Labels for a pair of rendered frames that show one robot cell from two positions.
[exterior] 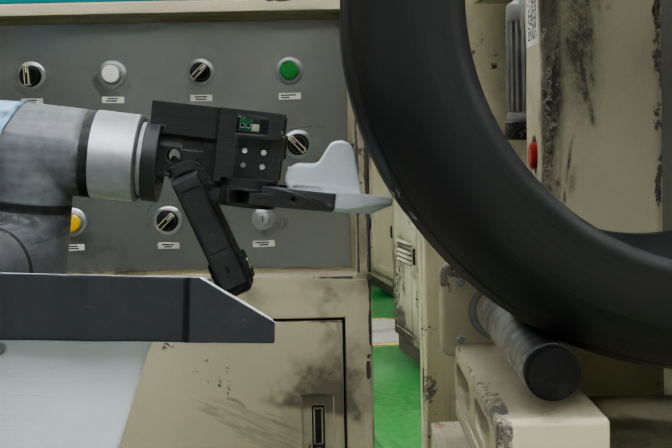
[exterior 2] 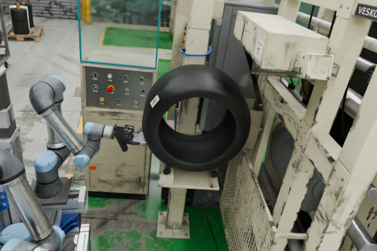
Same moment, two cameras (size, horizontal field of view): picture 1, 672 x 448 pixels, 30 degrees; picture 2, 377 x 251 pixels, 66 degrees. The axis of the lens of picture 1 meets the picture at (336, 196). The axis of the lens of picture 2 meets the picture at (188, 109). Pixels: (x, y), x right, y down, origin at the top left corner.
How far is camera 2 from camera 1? 0.95 m
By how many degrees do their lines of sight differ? 23
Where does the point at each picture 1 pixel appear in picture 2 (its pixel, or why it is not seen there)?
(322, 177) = (138, 139)
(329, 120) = (148, 88)
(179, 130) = (117, 131)
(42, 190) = (96, 138)
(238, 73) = (132, 78)
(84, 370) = not seen: outside the picture
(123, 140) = (108, 133)
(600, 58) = (189, 105)
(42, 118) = (96, 128)
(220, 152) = (123, 136)
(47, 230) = (97, 143)
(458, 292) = not seen: hidden behind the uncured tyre
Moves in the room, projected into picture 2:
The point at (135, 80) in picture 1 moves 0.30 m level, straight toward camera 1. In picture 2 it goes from (114, 77) to (113, 93)
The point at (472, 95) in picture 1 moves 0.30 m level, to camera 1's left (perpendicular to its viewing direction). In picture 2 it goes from (158, 142) to (100, 137)
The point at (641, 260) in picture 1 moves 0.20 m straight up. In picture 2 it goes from (179, 162) to (183, 131)
